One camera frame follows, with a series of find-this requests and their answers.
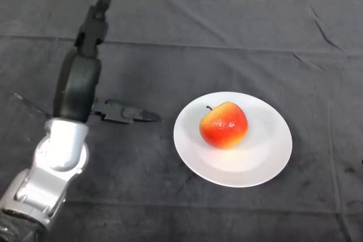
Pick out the dark grey table cloth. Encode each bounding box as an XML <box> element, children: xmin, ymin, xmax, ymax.
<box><xmin>0</xmin><ymin>0</ymin><xmax>363</xmax><ymax>242</ymax></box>

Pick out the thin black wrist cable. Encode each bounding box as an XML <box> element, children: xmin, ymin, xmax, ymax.
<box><xmin>10</xmin><ymin>91</ymin><xmax>54</xmax><ymax>118</ymax></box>

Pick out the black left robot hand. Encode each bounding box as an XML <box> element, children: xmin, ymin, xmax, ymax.
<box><xmin>52</xmin><ymin>0</ymin><xmax>162</xmax><ymax>125</ymax></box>

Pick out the white round plate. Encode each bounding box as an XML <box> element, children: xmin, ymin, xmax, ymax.
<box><xmin>173</xmin><ymin>91</ymin><xmax>293</xmax><ymax>188</ymax></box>

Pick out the red yellow apple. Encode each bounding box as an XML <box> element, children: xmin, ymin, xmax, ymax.
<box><xmin>199</xmin><ymin>101</ymin><xmax>250</xmax><ymax>150</ymax></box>

